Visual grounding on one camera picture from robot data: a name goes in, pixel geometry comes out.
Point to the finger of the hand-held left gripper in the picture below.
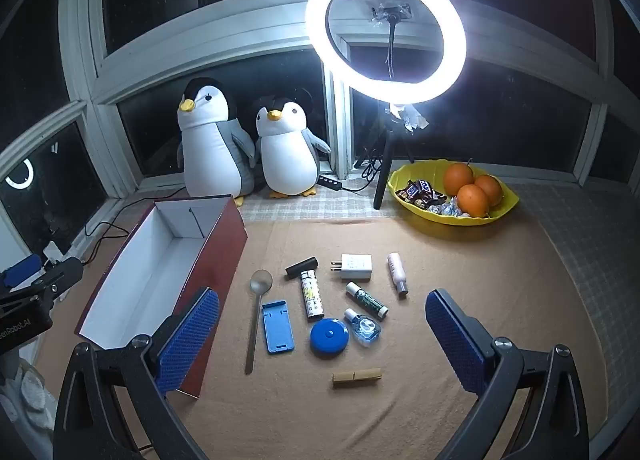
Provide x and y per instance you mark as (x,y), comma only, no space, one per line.
(62,275)
(21,270)

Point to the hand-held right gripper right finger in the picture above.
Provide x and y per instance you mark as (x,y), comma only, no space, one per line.
(455,335)

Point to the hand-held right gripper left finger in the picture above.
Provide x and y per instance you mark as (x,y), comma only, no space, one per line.
(192,335)

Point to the red cardboard box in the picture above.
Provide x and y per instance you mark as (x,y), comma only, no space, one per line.
(145,280)

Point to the round blue tape measure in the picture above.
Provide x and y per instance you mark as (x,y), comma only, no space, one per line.
(329,338)

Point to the black tube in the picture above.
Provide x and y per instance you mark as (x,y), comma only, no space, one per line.
(301,267)

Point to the brown blanket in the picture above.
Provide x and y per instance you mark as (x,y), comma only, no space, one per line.
(400,390)

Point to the small white bottle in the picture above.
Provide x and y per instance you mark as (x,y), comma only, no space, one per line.
(397,272)

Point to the light blue phone stand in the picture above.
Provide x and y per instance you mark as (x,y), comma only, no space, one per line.
(278,330)

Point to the metal spoon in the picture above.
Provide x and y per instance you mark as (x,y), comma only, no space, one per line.
(261,282)

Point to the small clear blue bottle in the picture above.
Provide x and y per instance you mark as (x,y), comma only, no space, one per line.
(362,327)

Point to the green lip balm tube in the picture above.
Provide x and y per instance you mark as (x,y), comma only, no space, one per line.
(366,300)

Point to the wooden clothespin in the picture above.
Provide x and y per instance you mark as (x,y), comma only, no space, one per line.
(357,377)

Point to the white patterned lighter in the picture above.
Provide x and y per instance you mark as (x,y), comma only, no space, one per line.
(312,296)

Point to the yellow plastic bowl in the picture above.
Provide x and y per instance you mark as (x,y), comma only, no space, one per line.
(492,215)

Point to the pile of wrapped candies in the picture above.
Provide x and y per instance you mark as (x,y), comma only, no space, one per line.
(447,207)

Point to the pile of chocolate bars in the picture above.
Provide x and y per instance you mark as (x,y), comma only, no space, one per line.
(420,191)

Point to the plaid cloth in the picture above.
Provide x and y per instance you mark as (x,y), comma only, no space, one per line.
(300,207)

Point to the large penguin plush toy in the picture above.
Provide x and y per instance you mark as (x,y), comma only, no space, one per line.
(210,155)

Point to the small penguin plush toy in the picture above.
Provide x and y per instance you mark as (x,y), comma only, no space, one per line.
(287,160)

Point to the crumpled tape wrap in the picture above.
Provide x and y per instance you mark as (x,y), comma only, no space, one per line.
(412,118)

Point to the phone clamp on gooseneck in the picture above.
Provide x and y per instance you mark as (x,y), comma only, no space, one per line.
(391,13)

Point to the white wall charger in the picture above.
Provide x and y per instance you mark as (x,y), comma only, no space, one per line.
(356,267)

